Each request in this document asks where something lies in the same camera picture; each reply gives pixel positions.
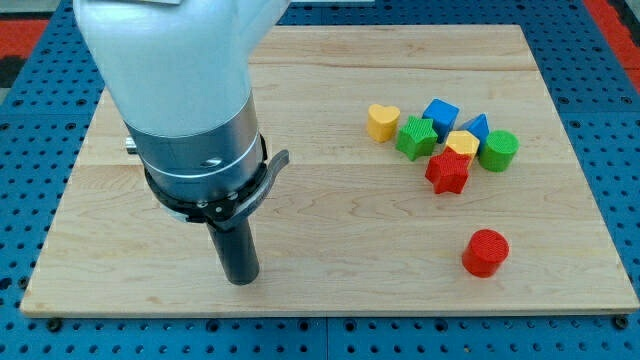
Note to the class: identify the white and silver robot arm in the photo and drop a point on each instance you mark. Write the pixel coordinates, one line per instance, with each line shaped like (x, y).
(178, 74)

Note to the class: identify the yellow heart block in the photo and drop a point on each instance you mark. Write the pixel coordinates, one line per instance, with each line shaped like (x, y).
(382, 122)

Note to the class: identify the green star block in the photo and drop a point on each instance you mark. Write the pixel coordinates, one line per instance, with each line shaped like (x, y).
(416, 138)

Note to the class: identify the light wooden board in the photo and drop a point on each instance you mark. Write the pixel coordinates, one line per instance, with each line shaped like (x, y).
(351, 227)

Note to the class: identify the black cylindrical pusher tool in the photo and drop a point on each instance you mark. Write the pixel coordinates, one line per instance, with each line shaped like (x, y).
(236, 252)

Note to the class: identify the red star block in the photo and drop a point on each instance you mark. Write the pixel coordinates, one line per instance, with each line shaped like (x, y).
(448, 171)

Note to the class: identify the blue cube block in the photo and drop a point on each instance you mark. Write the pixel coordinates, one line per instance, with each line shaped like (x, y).
(443, 116)

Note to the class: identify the yellow hexagon block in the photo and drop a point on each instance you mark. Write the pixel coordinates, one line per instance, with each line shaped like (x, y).
(464, 143)

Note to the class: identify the blue triangular block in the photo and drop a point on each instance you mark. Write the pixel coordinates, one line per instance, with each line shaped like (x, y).
(477, 126)

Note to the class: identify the red cylinder block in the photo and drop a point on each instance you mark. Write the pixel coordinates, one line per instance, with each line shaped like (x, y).
(485, 253)

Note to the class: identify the green cylinder block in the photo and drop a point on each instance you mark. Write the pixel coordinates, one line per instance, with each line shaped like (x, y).
(499, 150)

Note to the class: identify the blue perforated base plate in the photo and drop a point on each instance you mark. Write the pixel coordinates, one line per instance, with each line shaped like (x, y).
(45, 116)

